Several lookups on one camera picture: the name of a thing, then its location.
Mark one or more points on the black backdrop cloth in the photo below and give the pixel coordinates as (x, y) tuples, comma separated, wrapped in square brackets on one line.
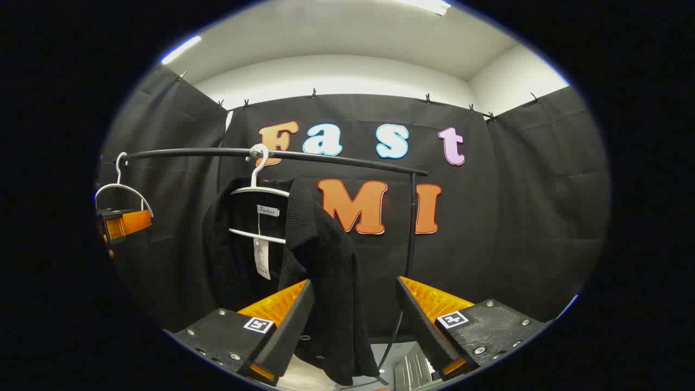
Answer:
[(516, 217)]

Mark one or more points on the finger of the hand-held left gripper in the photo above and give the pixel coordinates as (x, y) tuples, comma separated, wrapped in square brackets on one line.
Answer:
[(127, 225)]

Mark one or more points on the ceiling light panel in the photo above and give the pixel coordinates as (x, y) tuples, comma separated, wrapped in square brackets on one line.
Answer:
[(429, 5), (182, 49)]

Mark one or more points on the black clothes rack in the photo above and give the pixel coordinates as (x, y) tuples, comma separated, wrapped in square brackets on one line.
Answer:
[(336, 158)]

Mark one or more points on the white plastic clothes hanger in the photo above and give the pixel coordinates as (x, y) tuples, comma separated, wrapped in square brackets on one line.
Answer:
[(259, 163), (122, 186)]

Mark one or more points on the black knit garment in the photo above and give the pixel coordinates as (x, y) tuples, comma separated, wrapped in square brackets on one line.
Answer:
[(326, 260)]

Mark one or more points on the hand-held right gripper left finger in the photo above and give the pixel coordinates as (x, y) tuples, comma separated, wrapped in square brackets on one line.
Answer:
[(288, 336)]

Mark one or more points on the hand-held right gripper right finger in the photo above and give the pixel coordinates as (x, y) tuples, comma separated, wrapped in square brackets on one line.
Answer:
[(421, 331)]

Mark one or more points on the white fabric laundry hamper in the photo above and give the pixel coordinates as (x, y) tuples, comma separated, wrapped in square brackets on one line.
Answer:
[(304, 377)]

